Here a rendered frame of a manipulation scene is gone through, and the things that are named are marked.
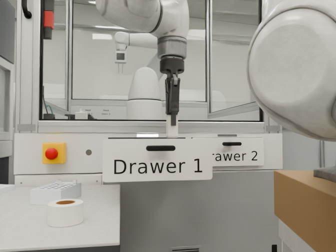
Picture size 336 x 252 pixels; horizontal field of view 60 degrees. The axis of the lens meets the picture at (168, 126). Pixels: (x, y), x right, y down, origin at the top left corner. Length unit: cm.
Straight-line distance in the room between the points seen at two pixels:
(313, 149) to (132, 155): 214
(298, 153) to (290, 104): 255
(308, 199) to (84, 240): 38
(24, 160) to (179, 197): 58
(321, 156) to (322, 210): 216
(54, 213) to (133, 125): 56
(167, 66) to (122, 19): 18
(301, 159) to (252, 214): 165
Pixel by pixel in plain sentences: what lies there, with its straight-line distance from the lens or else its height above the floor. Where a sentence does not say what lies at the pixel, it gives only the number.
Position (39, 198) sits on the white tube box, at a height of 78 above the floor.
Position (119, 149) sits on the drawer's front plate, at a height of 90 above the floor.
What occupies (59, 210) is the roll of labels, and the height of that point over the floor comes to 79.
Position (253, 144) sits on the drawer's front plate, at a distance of 120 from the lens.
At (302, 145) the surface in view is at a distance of 283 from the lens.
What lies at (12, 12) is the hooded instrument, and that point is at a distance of 226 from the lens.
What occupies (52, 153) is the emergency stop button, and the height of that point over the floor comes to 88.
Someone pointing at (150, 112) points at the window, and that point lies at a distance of 112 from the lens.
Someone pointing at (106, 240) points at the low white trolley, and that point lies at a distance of 54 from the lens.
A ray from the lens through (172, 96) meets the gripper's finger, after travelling 84.
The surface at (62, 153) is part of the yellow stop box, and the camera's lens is 107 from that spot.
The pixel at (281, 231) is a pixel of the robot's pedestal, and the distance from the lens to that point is 69.
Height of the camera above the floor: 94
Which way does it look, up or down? 2 degrees up
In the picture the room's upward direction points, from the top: straight up
